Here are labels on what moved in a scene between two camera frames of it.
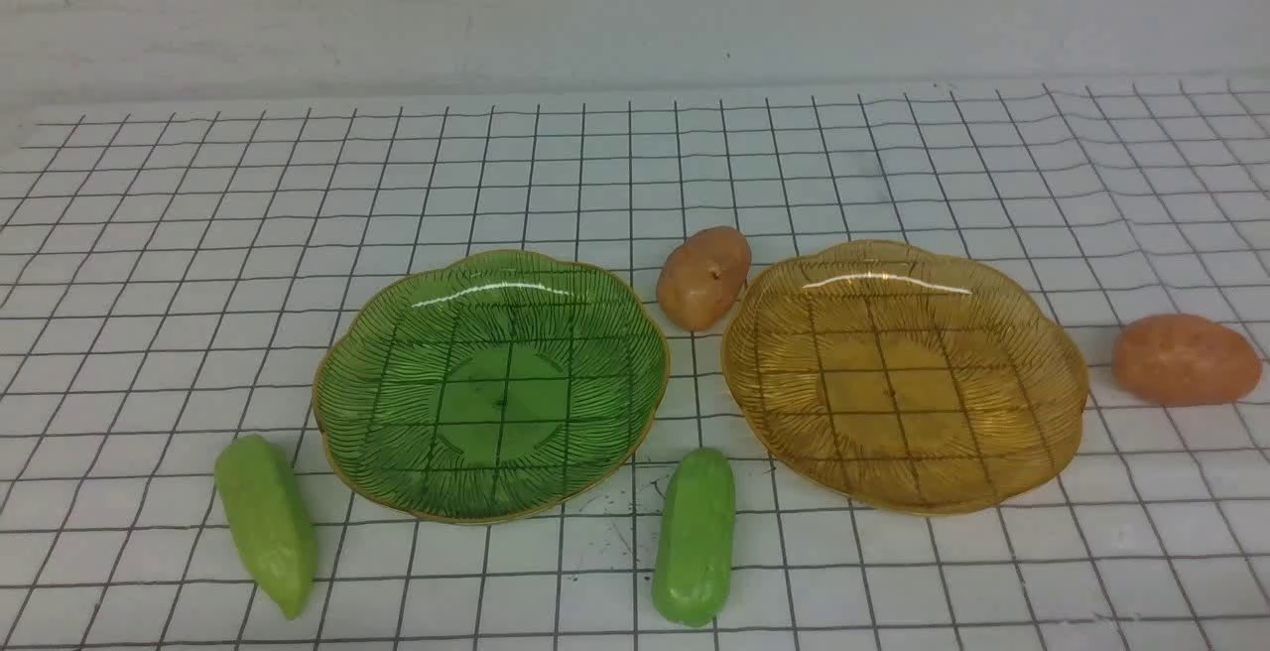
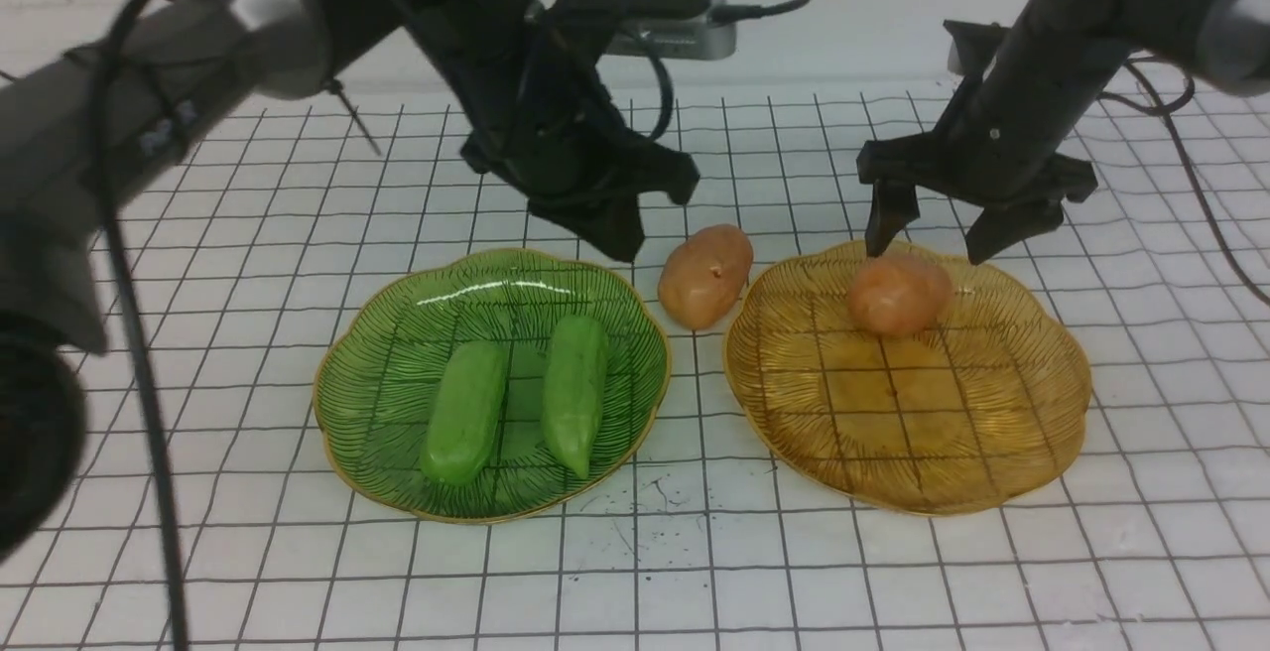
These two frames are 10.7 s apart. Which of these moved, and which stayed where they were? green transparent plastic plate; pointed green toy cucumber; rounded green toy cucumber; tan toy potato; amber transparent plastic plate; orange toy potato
Moved: pointed green toy cucumber; rounded green toy cucumber; orange toy potato
Stayed: tan toy potato; green transparent plastic plate; amber transparent plastic plate
